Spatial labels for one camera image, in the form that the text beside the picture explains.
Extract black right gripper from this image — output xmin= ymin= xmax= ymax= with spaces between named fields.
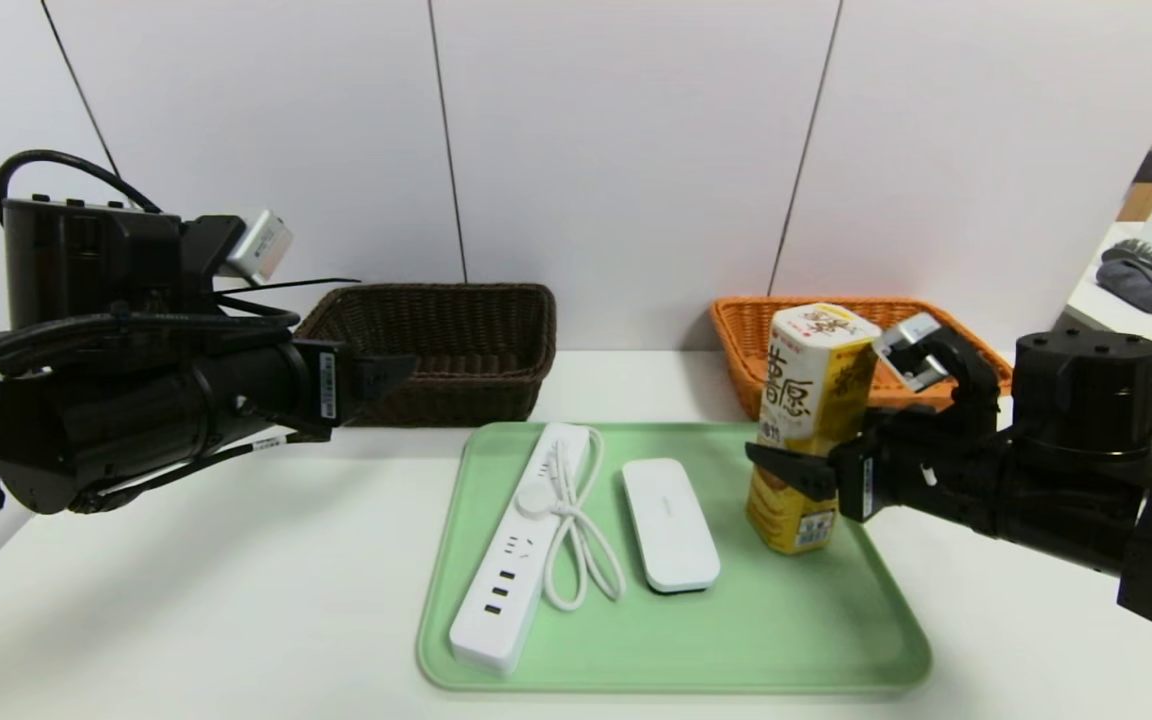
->
xmin=744 ymin=405 xmax=1008 ymax=539

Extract white power strip with cable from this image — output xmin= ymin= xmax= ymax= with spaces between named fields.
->
xmin=450 ymin=423 xmax=627 ymax=673

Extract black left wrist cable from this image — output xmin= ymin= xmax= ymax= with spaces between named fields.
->
xmin=0 ymin=150 xmax=165 ymax=226

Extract white side table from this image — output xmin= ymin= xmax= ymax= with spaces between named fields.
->
xmin=1066 ymin=222 xmax=1152 ymax=391

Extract yellow hexagonal snack box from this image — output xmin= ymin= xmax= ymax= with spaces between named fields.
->
xmin=746 ymin=303 xmax=882 ymax=556

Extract orange wicker basket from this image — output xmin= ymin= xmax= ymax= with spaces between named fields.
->
xmin=708 ymin=296 xmax=1015 ymax=421

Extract dark brown wicker basket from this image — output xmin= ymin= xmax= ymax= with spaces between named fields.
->
xmin=294 ymin=283 xmax=558 ymax=429

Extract light green plastic tray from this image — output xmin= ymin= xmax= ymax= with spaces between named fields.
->
xmin=417 ymin=421 xmax=932 ymax=693

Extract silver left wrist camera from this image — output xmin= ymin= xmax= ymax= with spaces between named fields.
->
xmin=219 ymin=208 xmax=294 ymax=286

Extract dark grey fabric pouch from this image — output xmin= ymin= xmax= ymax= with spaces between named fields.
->
xmin=1096 ymin=240 xmax=1152 ymax=314

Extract white oblong case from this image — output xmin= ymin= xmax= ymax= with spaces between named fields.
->
xmin=621 ymin=458 xmax=721 ymax=594

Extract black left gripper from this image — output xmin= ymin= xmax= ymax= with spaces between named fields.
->
xmin=189 ymin=338 xmax=419 ymax=450

